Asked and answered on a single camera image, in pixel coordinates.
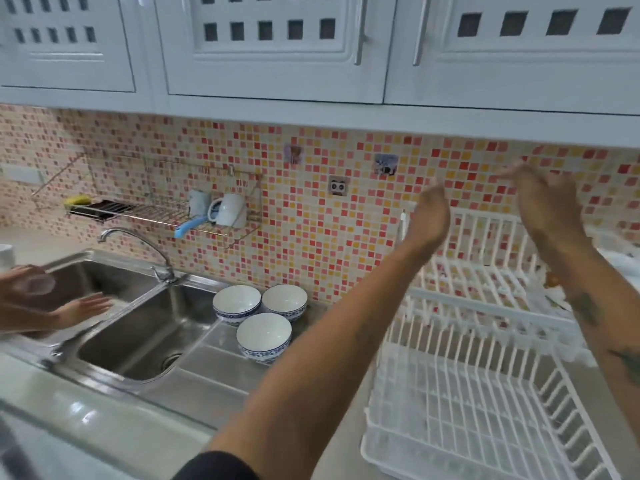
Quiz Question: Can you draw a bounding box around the person's right hand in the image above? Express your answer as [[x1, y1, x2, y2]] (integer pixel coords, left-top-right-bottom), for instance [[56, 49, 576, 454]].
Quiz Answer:
[[495, 162, 584, 244]]

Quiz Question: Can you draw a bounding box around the person's left hand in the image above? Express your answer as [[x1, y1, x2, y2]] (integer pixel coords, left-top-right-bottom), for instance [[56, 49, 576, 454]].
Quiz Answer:
[[410, 177, 452, 248]]

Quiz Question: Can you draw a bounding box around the person's right forearm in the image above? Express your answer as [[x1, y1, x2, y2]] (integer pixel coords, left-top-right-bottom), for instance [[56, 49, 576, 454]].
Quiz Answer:
[[529, 226, 640, 390]]

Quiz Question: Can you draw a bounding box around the person's left forearm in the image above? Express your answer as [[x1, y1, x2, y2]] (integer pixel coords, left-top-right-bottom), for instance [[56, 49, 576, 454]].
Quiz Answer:
[[206, 234, 447, 468]]

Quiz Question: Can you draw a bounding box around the white cabinet door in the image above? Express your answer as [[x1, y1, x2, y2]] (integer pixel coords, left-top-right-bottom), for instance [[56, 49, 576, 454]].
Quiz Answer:
[[154, 0, 399, 105], [0, 0, 137, 93], [384, 0, 640, 118]]

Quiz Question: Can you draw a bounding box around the white bowl with blue pattern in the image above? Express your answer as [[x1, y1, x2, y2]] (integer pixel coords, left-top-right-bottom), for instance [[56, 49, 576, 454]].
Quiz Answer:
[[261, 284, 309, 323], [236, 313, 293, 366], [212, 285, 263, 327]]

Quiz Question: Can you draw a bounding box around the white plastic dish rack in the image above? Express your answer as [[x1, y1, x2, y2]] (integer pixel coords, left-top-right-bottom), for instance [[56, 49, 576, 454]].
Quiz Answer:
[[360, 201, 640, 480]]

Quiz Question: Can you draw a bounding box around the white mug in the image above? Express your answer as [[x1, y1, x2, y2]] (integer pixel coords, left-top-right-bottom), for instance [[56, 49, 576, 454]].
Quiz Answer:
[[207, 193, 249, 231]]

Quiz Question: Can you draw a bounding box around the light blue mug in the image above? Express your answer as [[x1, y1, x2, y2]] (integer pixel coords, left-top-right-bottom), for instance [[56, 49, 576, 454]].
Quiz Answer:
[[186, 189, 214, 224]]

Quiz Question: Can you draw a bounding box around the chrome faucet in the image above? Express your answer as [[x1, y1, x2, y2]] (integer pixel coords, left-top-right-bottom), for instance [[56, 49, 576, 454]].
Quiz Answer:
[[98, 227, 179, 285]]

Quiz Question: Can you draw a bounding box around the stainless steel double sink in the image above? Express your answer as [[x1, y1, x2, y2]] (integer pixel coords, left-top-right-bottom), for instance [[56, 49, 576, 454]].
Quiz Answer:
[[27, 249, 326, 431]]

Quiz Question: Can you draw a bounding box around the black sleeve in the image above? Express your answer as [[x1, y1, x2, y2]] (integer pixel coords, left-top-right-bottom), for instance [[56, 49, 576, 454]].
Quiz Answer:
[[171, 450, 262, 480]]

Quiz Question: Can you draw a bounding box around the silver cabinet handle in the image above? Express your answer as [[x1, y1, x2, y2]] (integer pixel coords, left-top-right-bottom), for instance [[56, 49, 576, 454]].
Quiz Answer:
[[353, 0, 369, 66], [412, 0, 432, 67]]

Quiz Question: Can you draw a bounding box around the blue brush handle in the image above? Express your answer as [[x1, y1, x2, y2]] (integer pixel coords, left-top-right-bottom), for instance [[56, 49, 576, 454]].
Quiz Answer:
[[173, 217, 212, 240]]

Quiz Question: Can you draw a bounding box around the metal wire wall rack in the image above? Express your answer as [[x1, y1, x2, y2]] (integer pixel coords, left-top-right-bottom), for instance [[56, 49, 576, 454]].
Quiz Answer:
[[29, 151, 266, 251]]

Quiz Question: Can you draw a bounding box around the white wall switch plate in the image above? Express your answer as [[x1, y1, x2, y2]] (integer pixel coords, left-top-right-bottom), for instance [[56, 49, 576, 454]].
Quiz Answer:
[[0, 163, 44, 186]]

